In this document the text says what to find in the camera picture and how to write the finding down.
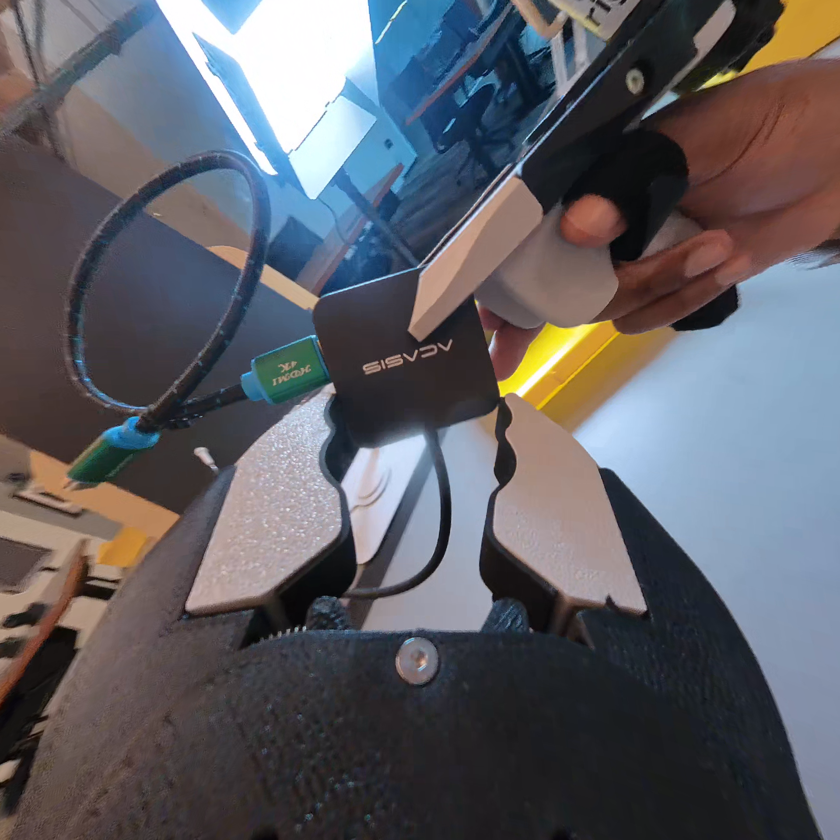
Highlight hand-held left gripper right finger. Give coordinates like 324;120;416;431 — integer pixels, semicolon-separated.
479;393;651;634

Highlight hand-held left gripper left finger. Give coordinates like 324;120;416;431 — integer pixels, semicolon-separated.
184;390;358;634

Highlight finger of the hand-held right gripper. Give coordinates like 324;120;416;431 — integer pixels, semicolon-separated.
410;176;538;342

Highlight black hdmi adapter box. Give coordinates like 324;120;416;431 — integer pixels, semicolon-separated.
311;263;501;451

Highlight braided hdmi cable green plugs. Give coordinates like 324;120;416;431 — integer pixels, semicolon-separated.
63;149;330;490

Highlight person's right hand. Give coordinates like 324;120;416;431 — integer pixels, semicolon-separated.
476;59;840;382

